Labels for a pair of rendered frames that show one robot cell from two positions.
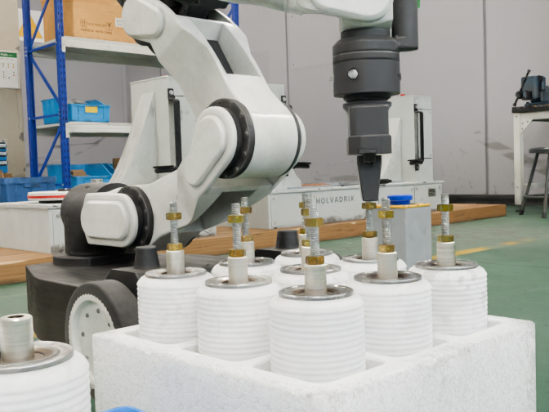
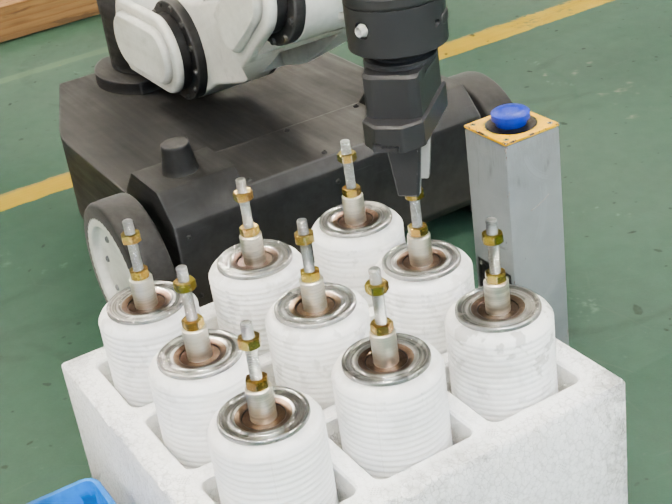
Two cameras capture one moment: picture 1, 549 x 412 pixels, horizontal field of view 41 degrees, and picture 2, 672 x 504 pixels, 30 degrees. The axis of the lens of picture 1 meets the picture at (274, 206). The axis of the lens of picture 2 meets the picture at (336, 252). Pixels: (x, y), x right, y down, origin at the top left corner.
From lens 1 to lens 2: 0.57 m
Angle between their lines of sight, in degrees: 30
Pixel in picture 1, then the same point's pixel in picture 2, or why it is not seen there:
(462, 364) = (475, 476)
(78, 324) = (100, 244)
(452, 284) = (487, 353)
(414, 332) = (408, 441)
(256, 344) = not seen: hidden behind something
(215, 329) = (167, 422)
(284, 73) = not seen: outside the picture
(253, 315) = (209, 412)
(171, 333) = (141, 387)
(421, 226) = (540, 162)
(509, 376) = (569, 460)
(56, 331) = not seen: hidden behind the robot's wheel
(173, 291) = (134, 343)
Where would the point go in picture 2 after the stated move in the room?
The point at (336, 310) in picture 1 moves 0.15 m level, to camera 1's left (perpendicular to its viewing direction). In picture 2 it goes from (271, 460) to (91, 454)
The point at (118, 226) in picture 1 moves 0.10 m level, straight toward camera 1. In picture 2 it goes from (158, 65) to (148, 92)
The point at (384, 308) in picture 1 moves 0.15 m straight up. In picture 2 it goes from (366, 416) to (343, 257)
